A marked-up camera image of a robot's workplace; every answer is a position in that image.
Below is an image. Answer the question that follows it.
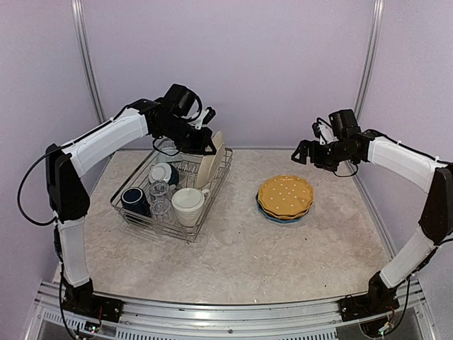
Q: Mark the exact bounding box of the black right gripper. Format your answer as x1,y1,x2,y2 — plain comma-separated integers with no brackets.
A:
292,139,355,171

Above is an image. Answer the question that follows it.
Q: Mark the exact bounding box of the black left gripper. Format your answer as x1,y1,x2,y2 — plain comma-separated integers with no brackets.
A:
158,116,218,154

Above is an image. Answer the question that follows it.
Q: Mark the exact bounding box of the cream plate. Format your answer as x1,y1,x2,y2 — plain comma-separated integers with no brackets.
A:
195,131,225,189

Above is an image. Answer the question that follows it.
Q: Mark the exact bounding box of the blue polka dot plate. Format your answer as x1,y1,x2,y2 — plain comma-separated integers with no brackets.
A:
255,195,304,224

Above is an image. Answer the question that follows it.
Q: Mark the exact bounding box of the yellow polka dot plate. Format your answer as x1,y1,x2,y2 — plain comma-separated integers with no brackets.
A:
256,201,309,220

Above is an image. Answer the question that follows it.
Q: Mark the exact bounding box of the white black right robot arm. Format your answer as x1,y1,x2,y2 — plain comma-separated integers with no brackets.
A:
291,109,452,319

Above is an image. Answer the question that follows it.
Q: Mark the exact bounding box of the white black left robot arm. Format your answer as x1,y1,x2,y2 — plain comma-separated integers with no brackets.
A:
45,84,217,315

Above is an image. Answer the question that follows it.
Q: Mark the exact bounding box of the light blue patterned bowl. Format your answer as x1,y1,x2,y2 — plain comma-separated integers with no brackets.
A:
156,147,182,163

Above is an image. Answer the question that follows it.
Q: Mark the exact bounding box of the dark teal bowl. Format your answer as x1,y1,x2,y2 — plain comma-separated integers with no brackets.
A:
148,162,180,186

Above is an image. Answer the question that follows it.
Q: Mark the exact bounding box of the cream ribbed mug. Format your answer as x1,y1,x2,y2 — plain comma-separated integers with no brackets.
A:
171,188,210,227

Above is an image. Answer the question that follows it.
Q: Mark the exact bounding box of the clear glass behind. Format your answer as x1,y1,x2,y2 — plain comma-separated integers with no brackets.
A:
149,181,171,200

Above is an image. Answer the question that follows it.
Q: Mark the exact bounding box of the clear glass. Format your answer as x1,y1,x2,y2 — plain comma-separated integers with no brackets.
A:
151,198,174,224
149,181,171,200

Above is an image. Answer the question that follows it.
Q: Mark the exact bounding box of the clear glass near front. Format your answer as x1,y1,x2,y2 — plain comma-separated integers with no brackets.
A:
151,198,174,224

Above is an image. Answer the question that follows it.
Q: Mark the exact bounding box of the dark blue mug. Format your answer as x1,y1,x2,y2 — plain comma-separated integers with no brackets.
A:
120,187,151,217

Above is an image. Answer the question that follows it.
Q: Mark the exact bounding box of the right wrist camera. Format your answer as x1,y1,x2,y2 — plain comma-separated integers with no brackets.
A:
312,118,335,145

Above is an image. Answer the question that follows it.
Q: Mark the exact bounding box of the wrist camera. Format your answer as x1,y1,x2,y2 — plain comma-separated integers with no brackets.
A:
312,118,335,145
190,107,216,130

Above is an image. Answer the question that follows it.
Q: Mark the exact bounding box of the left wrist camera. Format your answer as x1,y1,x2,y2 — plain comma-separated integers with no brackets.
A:
190,107,216,130

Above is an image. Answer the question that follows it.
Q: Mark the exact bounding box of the wire dish rack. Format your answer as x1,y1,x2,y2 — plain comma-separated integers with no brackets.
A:
110,140,233,242

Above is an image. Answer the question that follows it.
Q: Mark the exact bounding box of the right aluminium corner post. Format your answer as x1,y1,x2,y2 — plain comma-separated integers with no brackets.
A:
354,0,384,119

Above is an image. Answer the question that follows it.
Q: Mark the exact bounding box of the aluminium corner post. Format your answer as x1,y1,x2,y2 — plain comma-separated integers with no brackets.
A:
71,0,106,124
354,0,384,119

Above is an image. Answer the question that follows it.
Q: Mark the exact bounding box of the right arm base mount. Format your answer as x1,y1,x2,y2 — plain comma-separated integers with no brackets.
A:
338,294,400,322

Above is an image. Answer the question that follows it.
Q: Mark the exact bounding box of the aluminium front rail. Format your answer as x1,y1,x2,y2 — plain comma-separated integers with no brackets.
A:
22,279,440,339

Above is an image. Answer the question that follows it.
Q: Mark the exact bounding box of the left aluminium corner post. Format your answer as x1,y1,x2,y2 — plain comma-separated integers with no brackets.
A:
71,0,106,124

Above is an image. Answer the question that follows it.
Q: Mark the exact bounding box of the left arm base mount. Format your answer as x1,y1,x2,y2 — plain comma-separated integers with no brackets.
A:
62,295,124,323

